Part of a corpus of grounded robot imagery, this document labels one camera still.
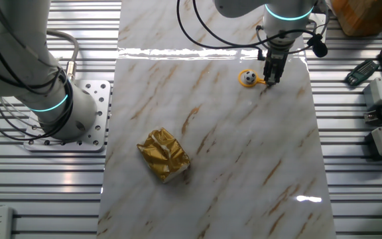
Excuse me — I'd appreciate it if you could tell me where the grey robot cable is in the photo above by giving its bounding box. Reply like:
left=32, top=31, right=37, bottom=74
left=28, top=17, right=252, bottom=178
left=46, top=29, right=80, bottom=82

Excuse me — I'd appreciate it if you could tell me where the marble pattern mat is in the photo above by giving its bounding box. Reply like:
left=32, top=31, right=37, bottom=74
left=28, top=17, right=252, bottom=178
left=97, top=0, right=337, bottom=239

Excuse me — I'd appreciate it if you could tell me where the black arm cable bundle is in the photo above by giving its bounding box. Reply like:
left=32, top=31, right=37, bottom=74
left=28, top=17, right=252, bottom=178
left=0, top=0, right=74, bottom=142

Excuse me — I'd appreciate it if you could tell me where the orange bubble ring wand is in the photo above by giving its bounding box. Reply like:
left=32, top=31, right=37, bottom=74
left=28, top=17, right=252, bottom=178
left=237, top=68, right=267, bottom=88

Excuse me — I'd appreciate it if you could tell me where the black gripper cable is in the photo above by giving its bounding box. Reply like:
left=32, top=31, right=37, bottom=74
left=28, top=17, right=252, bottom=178
left=176, top=0, right=318, bottom=62

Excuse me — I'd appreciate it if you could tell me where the light grey box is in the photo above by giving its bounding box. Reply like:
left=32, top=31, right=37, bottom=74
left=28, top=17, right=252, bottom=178
left=362, top=76, right=382, bottom=114

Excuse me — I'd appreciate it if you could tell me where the small soccer ball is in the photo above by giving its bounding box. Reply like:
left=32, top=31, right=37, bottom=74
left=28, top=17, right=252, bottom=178
left=243, top=70, right=257, bottom=84

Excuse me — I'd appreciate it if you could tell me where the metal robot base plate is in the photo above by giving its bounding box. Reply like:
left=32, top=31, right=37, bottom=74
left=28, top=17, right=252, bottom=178
left=23, top=79, right=111, bottom=153

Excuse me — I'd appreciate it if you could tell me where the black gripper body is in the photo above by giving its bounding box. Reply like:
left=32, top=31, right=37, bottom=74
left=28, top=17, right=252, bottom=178
left=264, top=44, right=290, bottom=72

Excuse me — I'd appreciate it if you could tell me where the gold foil packet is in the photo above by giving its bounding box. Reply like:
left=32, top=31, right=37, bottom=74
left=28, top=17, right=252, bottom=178
left=136, top=127, right=191, bottom=184

